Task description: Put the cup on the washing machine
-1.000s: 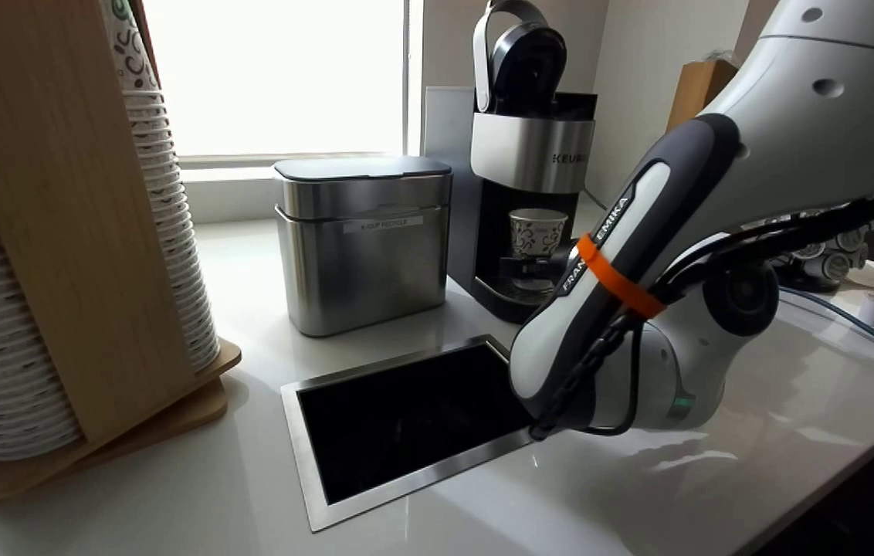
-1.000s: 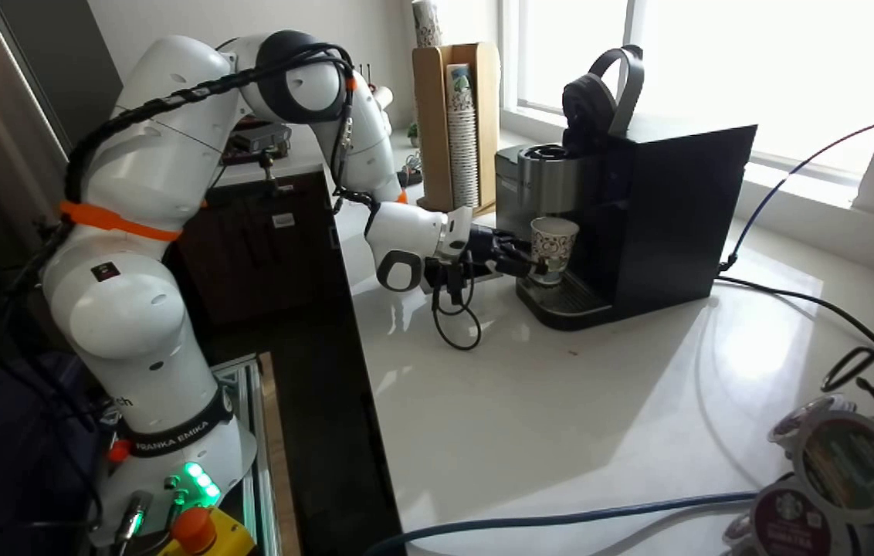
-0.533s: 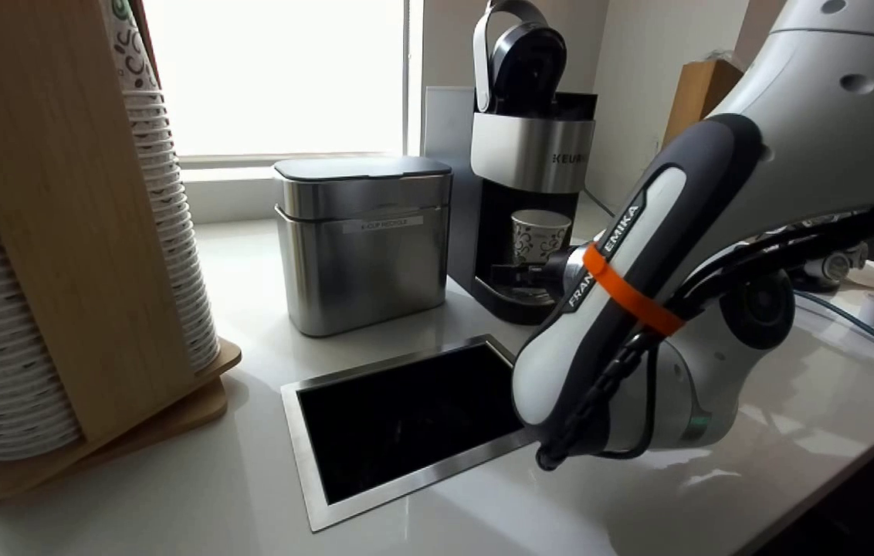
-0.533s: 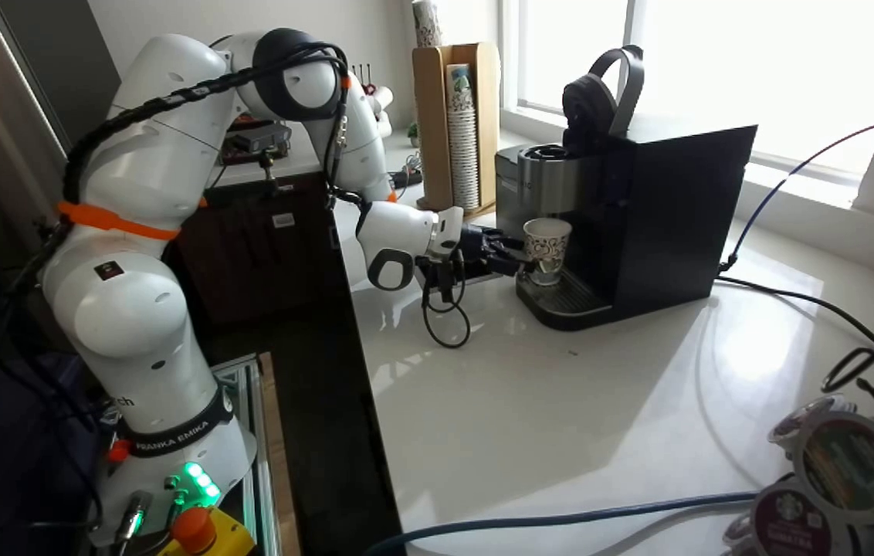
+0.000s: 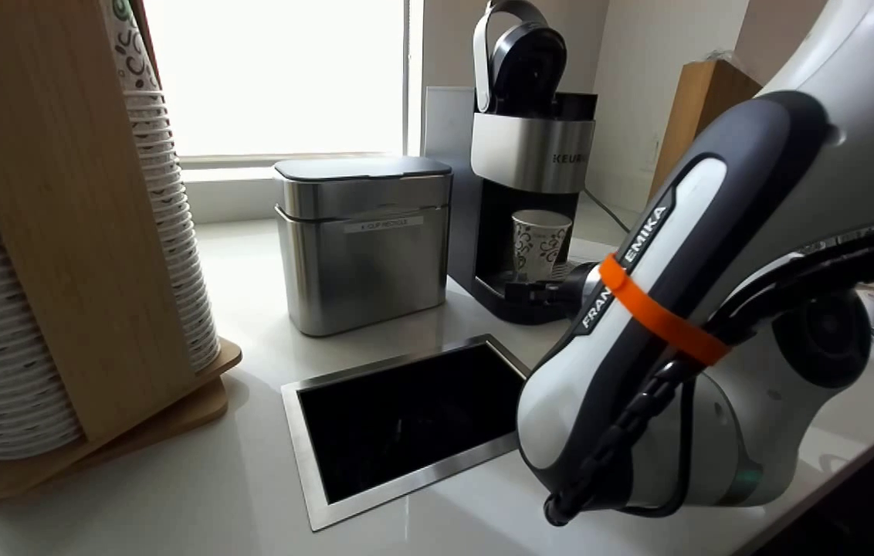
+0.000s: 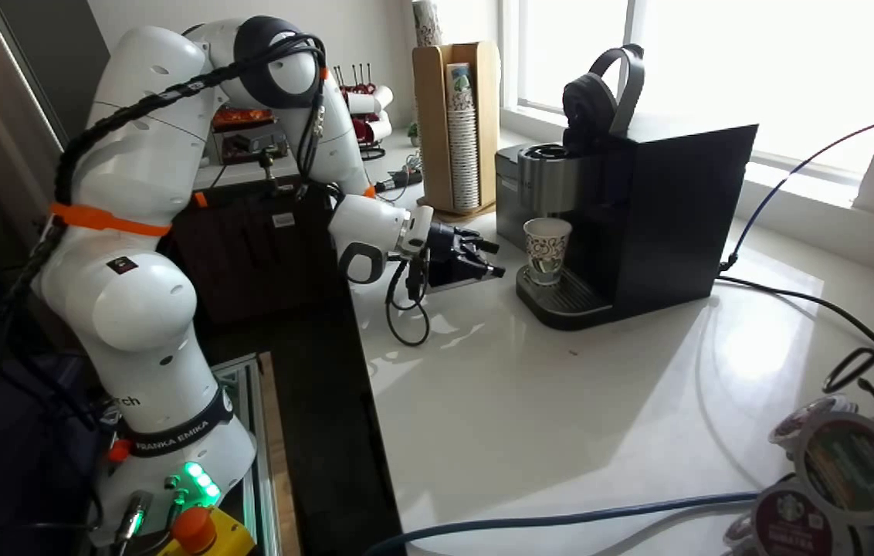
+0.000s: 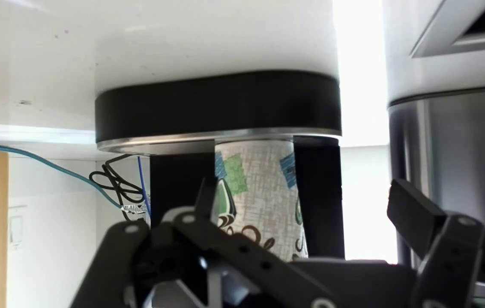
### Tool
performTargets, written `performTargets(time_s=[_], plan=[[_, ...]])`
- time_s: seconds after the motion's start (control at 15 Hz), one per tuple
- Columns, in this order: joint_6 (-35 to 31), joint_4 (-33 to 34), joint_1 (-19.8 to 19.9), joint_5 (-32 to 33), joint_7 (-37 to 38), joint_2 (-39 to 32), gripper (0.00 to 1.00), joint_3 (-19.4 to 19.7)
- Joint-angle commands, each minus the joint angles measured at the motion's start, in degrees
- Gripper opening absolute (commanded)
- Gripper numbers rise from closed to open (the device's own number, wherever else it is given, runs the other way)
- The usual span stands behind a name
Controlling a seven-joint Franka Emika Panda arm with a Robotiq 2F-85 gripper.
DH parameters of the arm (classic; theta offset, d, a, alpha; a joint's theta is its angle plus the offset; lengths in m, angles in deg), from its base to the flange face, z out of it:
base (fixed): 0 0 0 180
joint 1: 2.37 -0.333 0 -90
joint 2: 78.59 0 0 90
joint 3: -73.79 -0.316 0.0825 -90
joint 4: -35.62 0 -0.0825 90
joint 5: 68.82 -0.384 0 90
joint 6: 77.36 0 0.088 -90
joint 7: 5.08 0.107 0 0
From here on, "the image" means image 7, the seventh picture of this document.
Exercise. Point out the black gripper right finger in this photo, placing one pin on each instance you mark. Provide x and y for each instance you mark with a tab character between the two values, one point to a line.
447	256

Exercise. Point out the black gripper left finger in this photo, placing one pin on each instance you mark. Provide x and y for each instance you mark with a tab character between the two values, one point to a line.
195	256

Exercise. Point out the black coffee machine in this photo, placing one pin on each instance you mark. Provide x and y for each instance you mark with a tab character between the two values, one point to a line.
218	107

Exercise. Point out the steel lidded canister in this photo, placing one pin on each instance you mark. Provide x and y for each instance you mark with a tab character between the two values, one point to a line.
470	147

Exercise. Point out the steel framed counter trash opening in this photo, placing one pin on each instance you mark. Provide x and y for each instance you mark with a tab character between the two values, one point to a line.
447	34

